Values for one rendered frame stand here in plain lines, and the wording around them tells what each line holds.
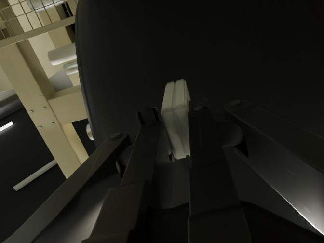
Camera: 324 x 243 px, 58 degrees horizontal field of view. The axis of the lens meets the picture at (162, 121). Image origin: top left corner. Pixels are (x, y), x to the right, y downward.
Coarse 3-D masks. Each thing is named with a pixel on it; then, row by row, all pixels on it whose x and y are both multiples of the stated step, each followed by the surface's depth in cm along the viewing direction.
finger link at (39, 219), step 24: (120, 144) 14; (96, 168) 12; (72, 192) 11; (96, 192) 12; (48, 216) 10; (72, 216) 10; (96, 216) 12; (24, 240) 9; (48, 240) 9; (72, 240) 10
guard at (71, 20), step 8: (24, 0) 81; (40, 0) 81; (64, 0) 81; (0, 8) 82; (40, 8) 82; (16, 16) 83; (48, 16) 83; (72, 16) 82; (8, 24) 84; (48, 24) 85; (56, 24) 83; (64, 24) 83; (24, 32) 85; (32, 32) 84; (40, 32) 84; (0, 40) 87; (8, 40) 86; (16, 40) 85
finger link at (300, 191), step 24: (240, 120) 12; (264, 120) 12; (264, 144) 11; (288, 144) 9; (312, 144) 9; (264, 168) 12; (288, 168) 9; (312, 168) 8; (288, 192) 10; (312, 192) 8; (312, 216) 9
